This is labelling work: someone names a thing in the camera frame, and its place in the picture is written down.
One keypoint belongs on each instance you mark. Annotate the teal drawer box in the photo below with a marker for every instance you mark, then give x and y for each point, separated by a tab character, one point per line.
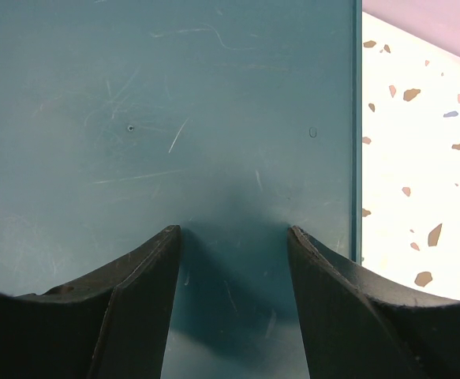
232	119

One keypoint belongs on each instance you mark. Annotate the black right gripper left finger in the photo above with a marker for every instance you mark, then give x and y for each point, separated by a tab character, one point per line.
110	323

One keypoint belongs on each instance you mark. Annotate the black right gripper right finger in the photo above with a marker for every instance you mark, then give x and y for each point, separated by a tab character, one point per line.
358	324

